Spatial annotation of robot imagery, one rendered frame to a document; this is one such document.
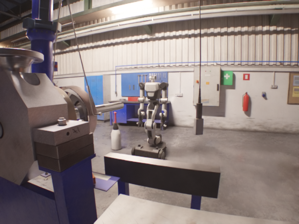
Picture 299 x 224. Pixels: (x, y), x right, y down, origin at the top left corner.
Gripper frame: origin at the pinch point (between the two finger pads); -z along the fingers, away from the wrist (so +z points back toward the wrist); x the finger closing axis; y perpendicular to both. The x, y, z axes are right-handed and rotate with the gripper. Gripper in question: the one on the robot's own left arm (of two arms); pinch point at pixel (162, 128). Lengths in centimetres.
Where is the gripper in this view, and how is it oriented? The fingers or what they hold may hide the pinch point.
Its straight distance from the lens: 296.5
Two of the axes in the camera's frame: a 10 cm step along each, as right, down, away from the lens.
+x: -4.1, -0.8, -9.1
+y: 9.1, 0.6, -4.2
